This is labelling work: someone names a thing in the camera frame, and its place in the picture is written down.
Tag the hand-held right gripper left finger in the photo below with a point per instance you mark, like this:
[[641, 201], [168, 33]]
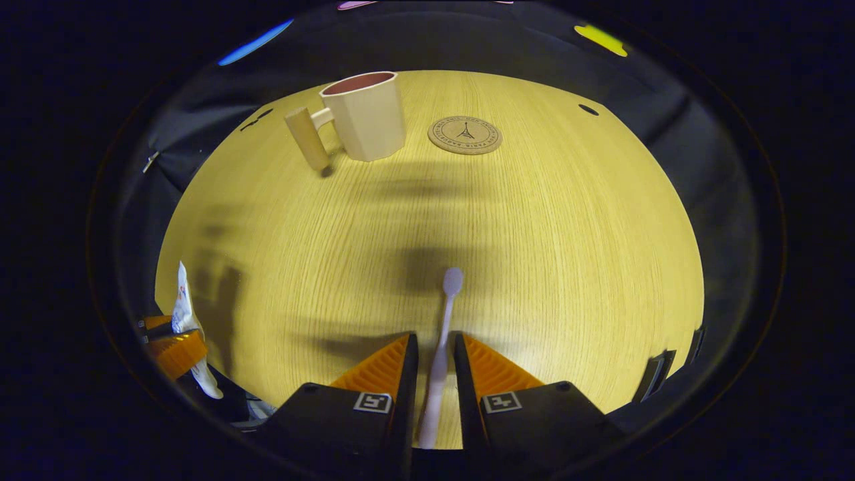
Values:
[[406, 401]]

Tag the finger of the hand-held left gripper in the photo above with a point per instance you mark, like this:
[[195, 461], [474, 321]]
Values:
[[177, 353], [157, 325]]

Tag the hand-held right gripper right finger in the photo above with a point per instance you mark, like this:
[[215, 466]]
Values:
[[465, 401]]

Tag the white toothpaste tube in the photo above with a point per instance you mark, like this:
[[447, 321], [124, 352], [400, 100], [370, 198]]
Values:
[[184, 300]]

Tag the white toothbrush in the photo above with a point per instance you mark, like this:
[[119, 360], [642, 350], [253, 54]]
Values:
[[446, 321]]

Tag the round cork coaster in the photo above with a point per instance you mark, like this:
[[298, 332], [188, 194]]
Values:
[[465, 135]]

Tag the wooden desktop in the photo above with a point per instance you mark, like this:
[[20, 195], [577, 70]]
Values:
[[534, 254]]

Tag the silver clip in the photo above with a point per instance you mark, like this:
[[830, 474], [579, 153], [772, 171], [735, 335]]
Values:
[[150, 161]]

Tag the black backdrop cloth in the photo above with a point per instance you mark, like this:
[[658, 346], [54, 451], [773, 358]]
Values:
[[467, 40]]

